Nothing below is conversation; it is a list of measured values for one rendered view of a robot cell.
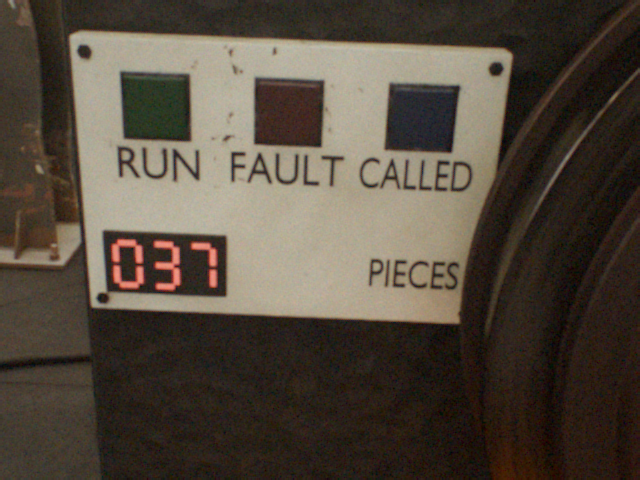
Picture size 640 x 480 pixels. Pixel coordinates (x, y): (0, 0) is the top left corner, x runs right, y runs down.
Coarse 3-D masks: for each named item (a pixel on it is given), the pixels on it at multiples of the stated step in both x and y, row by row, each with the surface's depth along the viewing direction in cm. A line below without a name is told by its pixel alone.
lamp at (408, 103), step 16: (400, 96) 46; (416, 96) 46; (432, 96) 46; (448, 96) 46; (400, 112) 46; (416, 112) 46; (432, 112) 46; (448, 112) 46; (400, 128) 47; (416, 128) 47; (432, 128) 47; (448, 128) 46; (400, 144) 47; (416, 144) 47; (432, 144) 47; (448, 144) 47
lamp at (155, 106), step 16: (128, 80) 46; (144, 80) 46; (160, 80) 46; (176, 80) 46; (128, 96) 46; (144, 96) 46; (160, 96) 46; (176, 96) 46; (128, 112) 47; (144, 112) 47; (160, 112) 47; (176, 112) 46; (128, 128) 47; (144, 128) 47; (160, 128) 47; (176, 128) 47
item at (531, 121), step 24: (624, 24) 38; (600, 48) 38; (576, 72) 39; (552, 96) 39; (528, 120) 40; (552, 120) 40; (528, 144) 40; (504, 168) 41; (504, 192) 41; (480, 216) 43; (480, 240) 42; (480, 264) 43; (480, 288) 44; (480, 312) 44; (480, 432) 47
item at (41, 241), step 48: (0, 0) 277; (48, 0) 306; (0, 48) 284; (48, 48) 313; (0, 96) 291; (48, 96) 321; (0, 144) 298; (48, 144) 329; (0, 192) 306; (48, 192) 305; (0, 240) 314; (48, 240) 313
